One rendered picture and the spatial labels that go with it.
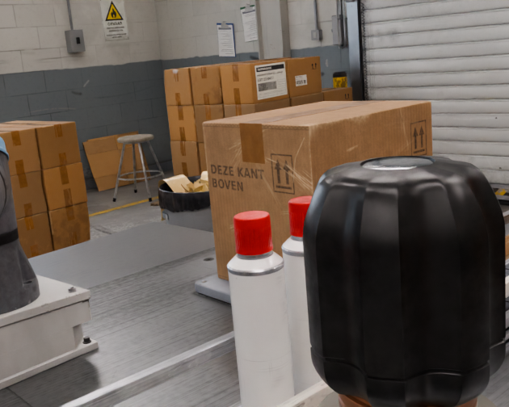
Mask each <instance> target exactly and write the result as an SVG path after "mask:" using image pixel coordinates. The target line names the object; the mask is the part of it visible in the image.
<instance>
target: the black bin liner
mask: <svg viewBox="0 0 509 407"><path fill-rule="evenodd" d="M187 178H188V180H189V181H190V182H191V183H194V182H196V181H197V180H198V179H201V175H198V176H192V177H187ZM158 200H159V206H160V208H161V209H167V210H169V211H171V212H180V211H181V212H183V210H190V211H194V210H200V209H202V208H206V207H209V206H210V205H211V204H210V196H209V191H200V192H173V191H172V189H171V188H170V187H169V185H168V184H167V183H163V184H162V185H161V186H160V187H159V188H158Z"/></svg>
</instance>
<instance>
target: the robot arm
mask: <svg viewBox="0 0 509 407"><path fill-rule="evenodd" d="M8 161H9V154H8V152H7V151H6V146H5V142H4V140H3V139H2V138H1V137H0V315H1V314H4V313H9V312H12V311H15V310H16V309H19V308H22V307H24V306H27V305H29V304H30V303H32V302H34V301H35V300H36V299H37V298H38V297H39V296H40V288H39V281H38V279H37V276H36V274H35V272H34V270H33V269H32V266H31V264H30V262H29V261H28V259H27V256H26V254H25V253H24V251H23V248H22V246H21V245H20V242H19V234H18V228H17V221H16V215H15V205H14V199H13V193H12V187H11V177H10V171H9V165H8Z"/></svg>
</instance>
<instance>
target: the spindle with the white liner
mask: <svg viewBox="0 0 509 407"><path fill-rule="evenodd" d="M303 252H304V263H305V285H306V296H307V307H308V318H309V340H310V344H311V346H312V347H310V351H311V359H312V363H313V366H314V368H315V370H316V372H317V373H318V374H319V376H320V377H321V378H322V380H323V381H324V382H325V383H326V384H327V385H328V386H329V387H330V388H332V389H333V390H334V391H333V392H332V393H331V394H329V395H328V396H327V397H326V398H325V399H324V400H323V401H322V402H321V403H320V404H319V406H318V407H497V406H496V405H495V404H494V403H493V402H492V401H490V400H489V399H488V398H486V397H485V396H483V395H482V393H483V392H484V391H485V389H486V387H487V385H488V383H489V380H490V377H491V376H492V375H493V374H494V373H495V372H496V371H497V370H498V369H499V368H500V367H501V366H502V364H503V361H504V359H505V354H506V339H505V337H506V247H505V222H504V217H503V211H502V209H501V206H500V204H499V201H498V199H497V197H496V195H495V193H494V190H493V188H492V187H491V185H490V183H489V181H488V180H487V178H486V176H485V175H484V174H483V173H482V172H481V171H480V170H479V169H478V168H477V167H476V166H475V165H473V164H471V163H468V162H462V161H454V160H451V159H450V158H447V157H437V156H391V157H375V158H370V159H368V160H364V161H359V162H348V163H344V164H342V165H339V166H335V167H333V168H330V169H328V170H327V171H326V172H325V173H324V174H323V175H322V176H321V177H320V179H319V181H318V184H317V186H316V188H315V190H314V193H313V197H312V199H311V201H310V204H309V208H308V210H307V213H306V216H305V221H304V226H303Z"/></svg>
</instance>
